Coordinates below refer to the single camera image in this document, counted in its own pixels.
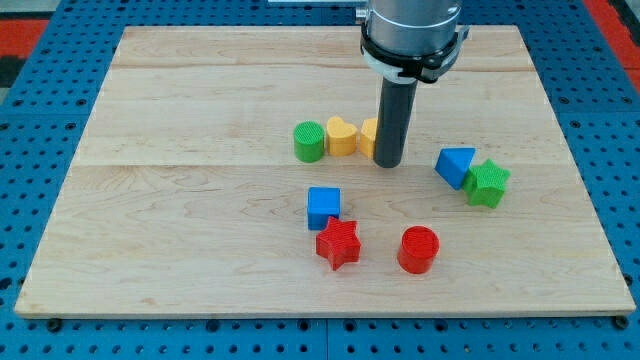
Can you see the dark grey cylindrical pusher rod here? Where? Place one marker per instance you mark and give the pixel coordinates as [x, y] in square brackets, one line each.
[394, 115]

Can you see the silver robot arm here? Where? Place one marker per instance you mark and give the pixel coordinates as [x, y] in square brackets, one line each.
[407, 42]

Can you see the yellow heart block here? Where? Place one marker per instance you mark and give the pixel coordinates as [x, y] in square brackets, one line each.
[341, 137]

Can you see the blue triangle block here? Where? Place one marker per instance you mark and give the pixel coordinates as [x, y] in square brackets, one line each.
[453, 163]

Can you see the green cylinder block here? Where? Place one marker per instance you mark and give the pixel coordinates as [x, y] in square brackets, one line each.
[309, 141]

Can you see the green star block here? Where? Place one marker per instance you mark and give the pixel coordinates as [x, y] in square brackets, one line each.
[485, 184]

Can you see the blue cube block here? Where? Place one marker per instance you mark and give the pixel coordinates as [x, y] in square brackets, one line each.
[322, 203]

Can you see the red cylinder block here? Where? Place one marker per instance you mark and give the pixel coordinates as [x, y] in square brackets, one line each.
[418, 249]

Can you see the red star block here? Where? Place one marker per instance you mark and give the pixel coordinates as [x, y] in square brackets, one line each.
[339, 243]

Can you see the light wooden board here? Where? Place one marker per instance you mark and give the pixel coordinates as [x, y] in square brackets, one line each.
[184, 198]

